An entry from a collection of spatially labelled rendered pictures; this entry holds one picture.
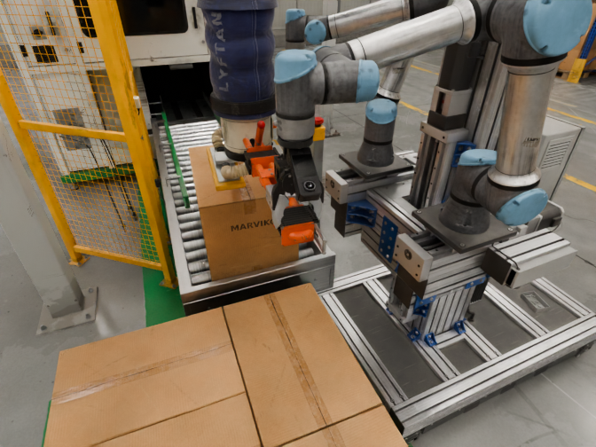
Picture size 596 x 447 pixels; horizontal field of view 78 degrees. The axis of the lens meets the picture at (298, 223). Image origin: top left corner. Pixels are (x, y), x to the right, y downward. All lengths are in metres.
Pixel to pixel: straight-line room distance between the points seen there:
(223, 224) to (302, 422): 0.76
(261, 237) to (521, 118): 1.04
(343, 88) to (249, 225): 0.92
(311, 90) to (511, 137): 0.49
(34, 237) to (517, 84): 2.12
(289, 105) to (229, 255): 1.00
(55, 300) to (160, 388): 1.26
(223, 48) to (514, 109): 0.78
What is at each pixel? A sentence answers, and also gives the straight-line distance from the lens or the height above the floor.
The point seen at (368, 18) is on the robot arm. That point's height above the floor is 1.56.
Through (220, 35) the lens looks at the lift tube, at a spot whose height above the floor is 1.53.
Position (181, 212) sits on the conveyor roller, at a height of 0.53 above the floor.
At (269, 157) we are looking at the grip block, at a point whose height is 1.24.
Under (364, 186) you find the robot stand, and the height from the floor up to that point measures 0.96.
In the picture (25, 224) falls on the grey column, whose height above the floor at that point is 0.66.
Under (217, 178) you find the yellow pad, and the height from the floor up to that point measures 1.10.
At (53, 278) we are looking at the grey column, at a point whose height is 0.30.
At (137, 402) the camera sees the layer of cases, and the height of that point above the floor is 0.54.
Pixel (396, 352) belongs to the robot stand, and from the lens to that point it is 1.89.
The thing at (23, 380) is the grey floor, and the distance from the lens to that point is 2.42.
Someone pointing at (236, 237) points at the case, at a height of 0.78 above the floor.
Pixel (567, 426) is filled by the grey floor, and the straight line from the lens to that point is 2.24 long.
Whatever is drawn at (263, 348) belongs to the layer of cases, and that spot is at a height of 0.54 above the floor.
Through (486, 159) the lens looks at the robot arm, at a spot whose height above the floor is 1.27.
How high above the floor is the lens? 1.69
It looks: 35 degrees down
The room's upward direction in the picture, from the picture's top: straight up
